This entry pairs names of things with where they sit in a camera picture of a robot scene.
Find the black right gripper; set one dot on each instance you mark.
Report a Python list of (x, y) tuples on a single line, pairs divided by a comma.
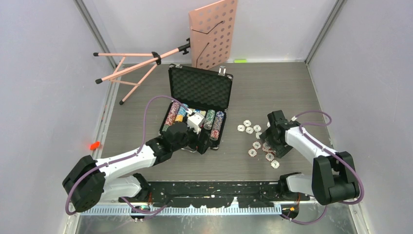
[(267, 135)]

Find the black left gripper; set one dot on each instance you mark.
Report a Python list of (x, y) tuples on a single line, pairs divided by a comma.
[(205, 143)]

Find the green poker chip stack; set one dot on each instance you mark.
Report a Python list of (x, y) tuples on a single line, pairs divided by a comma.
[(165, 127)]

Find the red white chip stack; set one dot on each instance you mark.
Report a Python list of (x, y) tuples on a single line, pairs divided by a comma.
[(174, 109)]

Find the black poker set case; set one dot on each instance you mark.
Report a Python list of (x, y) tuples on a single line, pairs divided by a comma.
[(201, 90)]

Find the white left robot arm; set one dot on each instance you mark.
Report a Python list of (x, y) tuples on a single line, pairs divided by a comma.
[(93, 180)]

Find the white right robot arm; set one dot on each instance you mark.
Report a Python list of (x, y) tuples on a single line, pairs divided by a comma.
[(333, 179)]

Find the blue red chip stack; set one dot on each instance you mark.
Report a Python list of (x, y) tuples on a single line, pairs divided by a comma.
[(217, 124)]

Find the green white chip stack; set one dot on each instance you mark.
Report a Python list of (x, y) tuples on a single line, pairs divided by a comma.
[(210, 116)]

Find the blue yellow chip stack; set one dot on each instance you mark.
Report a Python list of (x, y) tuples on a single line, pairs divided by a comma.
[(182, 112)]

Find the green tape piece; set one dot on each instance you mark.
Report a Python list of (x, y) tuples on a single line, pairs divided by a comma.
[(240, 61)]

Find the orange clip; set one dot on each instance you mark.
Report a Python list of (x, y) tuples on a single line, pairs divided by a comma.
[(94, 145)]

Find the pink music stand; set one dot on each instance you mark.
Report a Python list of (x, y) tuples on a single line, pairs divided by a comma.
[(210, 39)]

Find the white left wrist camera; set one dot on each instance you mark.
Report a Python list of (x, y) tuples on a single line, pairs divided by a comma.
[(195, 120)]

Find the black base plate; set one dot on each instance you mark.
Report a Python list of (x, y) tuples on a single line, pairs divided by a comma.
[(213, 194)]

